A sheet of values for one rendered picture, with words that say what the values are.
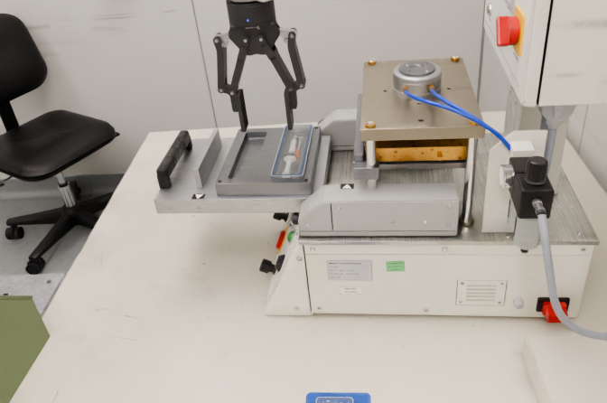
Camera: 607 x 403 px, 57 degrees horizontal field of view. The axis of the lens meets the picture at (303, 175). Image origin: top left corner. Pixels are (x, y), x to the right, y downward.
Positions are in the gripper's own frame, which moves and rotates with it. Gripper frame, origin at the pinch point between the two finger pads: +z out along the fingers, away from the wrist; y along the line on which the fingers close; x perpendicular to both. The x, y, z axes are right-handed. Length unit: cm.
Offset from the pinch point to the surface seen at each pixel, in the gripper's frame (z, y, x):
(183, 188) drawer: 10.6, 15.3, 7.0
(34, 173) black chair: 60, 109, -83
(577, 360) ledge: 28, -47, 30
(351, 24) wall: 31, -11, -145
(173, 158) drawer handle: 7.1, 17.7, 2.3
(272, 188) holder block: 9.2, -1.3, 10.0
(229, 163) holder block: 8.1, 7.2, 3.0
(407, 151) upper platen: 2.4, -23.8, 10.8
